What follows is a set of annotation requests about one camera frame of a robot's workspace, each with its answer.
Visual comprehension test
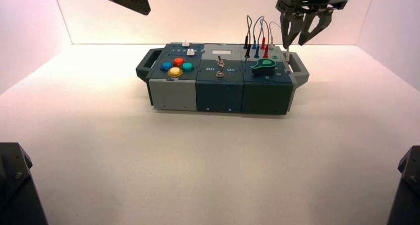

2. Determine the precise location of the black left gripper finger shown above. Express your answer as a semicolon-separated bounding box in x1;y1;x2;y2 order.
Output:
91;0;152;16

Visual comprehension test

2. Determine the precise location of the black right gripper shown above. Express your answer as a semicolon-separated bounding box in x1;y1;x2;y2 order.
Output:
275;0;352;50

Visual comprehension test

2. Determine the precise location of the white jumper wire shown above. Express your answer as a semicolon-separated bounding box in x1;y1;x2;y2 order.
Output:
268;21;291;61

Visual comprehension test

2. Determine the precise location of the green rotary knob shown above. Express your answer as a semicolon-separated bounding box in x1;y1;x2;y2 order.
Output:
251;58;277;76

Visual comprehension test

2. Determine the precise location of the teal and grey control box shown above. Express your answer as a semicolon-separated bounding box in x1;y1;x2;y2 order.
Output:
136;42;310;115

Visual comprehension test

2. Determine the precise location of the red jumper wire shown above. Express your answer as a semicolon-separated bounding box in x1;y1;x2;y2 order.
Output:
260;19;271;59

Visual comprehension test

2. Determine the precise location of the blue jumper wire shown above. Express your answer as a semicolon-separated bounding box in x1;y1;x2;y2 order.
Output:
251;16;266;59

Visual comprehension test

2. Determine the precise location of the black jumper wire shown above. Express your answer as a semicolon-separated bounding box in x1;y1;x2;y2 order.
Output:
243;15;253;59

